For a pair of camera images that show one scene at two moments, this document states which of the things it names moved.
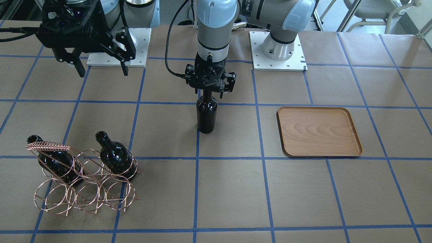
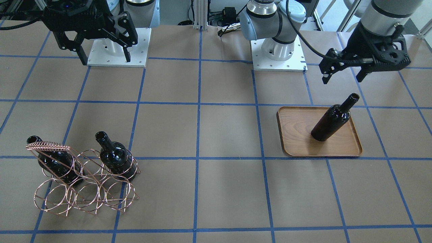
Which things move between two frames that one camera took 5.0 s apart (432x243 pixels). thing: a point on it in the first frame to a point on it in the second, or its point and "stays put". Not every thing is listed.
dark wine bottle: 207,107 to 336,116
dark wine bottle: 116,157 stays put
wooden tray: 318,131 stays put
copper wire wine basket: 82,179 stays put
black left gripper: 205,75 to 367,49
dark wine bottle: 62,164 stays put
